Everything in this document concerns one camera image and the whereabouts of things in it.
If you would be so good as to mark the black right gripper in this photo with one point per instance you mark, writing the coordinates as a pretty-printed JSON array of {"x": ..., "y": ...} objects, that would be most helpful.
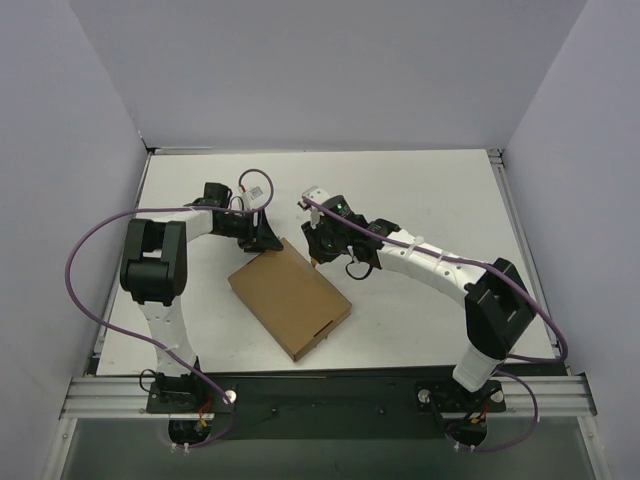
[{"x": 316, "y": 241}]

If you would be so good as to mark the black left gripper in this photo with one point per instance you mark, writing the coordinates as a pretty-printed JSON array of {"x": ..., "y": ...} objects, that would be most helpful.
[{"x": 258, "y": 230}]

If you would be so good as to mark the brown cardboard express box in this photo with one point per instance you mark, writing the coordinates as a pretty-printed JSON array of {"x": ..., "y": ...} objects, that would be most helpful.
[{"x": 296, "y": 304}]

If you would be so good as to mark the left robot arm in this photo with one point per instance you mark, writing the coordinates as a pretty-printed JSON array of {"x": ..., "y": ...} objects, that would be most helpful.
[{"x": 154, "y": 265}]

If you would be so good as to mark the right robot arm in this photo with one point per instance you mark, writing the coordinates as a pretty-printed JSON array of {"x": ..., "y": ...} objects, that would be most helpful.
[{"x": 493, "y": 297}]

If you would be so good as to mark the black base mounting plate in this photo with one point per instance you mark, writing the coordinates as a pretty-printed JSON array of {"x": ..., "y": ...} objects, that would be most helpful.
[{"x": 324, "y": 423}]

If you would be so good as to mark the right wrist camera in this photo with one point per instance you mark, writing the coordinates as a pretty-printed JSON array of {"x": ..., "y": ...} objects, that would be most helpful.
[{"x": 314, "y": 194}]

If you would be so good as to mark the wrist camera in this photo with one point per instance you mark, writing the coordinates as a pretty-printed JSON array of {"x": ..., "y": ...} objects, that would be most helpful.
[
  {"x": 253, "y": 193},
  {"x": 314, "y": 194}
]

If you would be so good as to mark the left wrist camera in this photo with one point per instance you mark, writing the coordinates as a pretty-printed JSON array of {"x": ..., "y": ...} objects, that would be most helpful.
[{"x": 253, "y": 193}]

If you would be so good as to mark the aluminium table edge rail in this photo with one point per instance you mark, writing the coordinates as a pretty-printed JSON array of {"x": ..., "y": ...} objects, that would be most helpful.
[{"x": 495, "y": 156}]

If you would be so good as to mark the aluminium front frame rail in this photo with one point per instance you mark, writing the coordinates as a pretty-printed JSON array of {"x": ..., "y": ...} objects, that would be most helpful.
[{"x": 120, "y": 398}]

